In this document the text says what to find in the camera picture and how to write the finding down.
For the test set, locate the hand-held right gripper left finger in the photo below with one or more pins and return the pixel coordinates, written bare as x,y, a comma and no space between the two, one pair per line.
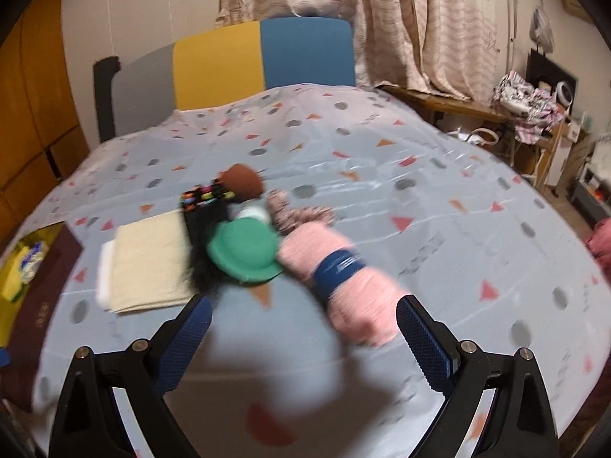
188,334

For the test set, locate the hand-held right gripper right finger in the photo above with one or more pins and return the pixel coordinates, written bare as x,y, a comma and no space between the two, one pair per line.
425,343

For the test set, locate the black beaded hair braid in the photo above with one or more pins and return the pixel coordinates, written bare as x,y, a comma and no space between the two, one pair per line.
205,210

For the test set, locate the folded cream cloth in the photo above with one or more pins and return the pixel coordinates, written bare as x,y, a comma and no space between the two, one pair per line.
148,262

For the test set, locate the small green hat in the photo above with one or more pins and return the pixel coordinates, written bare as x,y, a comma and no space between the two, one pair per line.
241,253

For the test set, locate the pink yarn skein blue label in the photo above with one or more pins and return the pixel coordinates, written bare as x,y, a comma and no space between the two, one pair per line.
339,276

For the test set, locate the patterned light blue bed sheet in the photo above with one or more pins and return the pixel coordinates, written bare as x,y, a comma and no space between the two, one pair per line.
405,200

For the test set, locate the dark red box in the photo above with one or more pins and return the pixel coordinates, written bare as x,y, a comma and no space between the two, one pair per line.
43,296

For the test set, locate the pink scrunchie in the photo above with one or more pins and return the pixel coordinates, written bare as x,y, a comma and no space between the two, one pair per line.
291,214

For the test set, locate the brown makeup sponge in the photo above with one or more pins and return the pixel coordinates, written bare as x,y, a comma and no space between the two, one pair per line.
243,181

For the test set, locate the yellow packet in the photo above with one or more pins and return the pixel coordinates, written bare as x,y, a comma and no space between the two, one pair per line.
16,272

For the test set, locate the pink cushion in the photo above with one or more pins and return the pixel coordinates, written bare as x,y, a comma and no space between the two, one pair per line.
601,245

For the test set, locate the grey storage box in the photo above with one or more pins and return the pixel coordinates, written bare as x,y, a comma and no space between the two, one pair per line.
589,200

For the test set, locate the wooden desk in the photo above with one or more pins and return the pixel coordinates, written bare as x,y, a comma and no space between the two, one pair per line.
458,107

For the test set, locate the pile of clothes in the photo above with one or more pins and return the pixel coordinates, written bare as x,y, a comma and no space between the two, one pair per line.
525,98

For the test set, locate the multicolour bed headboard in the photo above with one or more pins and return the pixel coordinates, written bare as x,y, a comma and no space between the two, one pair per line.
215,67

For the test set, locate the wooden wardrobe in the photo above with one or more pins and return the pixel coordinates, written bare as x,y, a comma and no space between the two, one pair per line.
33,105

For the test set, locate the white round device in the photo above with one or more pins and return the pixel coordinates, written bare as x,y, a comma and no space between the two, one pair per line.
565,93

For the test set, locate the black monitor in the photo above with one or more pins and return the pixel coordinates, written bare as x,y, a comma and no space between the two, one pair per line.
544,69

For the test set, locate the metal stand pole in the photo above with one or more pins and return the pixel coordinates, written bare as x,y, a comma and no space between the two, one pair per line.
513,33

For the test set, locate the patterned beige curtain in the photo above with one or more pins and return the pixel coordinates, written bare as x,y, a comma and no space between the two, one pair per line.
405,19

